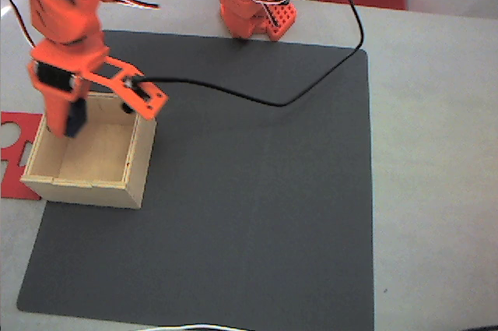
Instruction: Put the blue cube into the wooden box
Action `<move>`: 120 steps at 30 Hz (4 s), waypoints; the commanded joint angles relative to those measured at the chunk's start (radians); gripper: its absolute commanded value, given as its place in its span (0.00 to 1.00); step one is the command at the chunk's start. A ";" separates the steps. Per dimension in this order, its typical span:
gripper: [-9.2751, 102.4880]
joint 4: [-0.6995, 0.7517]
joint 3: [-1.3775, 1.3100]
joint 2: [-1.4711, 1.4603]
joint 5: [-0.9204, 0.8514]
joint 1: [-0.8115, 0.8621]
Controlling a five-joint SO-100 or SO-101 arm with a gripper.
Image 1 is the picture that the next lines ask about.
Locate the orange camera mount plate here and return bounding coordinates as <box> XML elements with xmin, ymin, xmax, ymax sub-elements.
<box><xmin>82</xmin><ymin>55</ymin><xmax>170</xmax><ymax>120</ymax></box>

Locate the blue cube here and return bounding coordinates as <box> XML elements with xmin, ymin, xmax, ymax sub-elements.
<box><xmin>65</xmin><ymin>97</ymin><xmax>88</xmax><ymax>139</ymax></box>

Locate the open wooden box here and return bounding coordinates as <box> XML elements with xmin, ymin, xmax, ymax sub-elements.
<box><xmin>19</xmin><ymin>91</ymin><xmax>158</xmax><ymax>210</ymax></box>

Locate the dark grey mat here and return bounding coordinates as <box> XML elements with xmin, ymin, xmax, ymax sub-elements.
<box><xmin>16</xmin><ymin>30</ymin><xmax>376</xmax><ymax>331</ymax></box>

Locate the black camera cable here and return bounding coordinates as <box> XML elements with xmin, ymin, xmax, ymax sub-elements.
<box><xmin>131</xmin><ymin>0</ymin><xmax>365</xmax><ymax>108</ymax></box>

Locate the red cut-out sheet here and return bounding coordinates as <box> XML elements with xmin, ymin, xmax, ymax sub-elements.
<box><xmin>0</xmin><ymin>111</ymin><xmax>44</xmax><ymax>202</ymax></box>

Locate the white cable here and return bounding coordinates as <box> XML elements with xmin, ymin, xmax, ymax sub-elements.
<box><xmin>135</xmin><ymin>322</ymin><xmax>252</xmax><ymax>331</ymax></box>

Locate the black and white servo wire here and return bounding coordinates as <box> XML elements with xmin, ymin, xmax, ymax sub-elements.
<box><xmin>0</xmin><ymin>0</ymin><xmax>55</xmax><ymax>50</ymax></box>

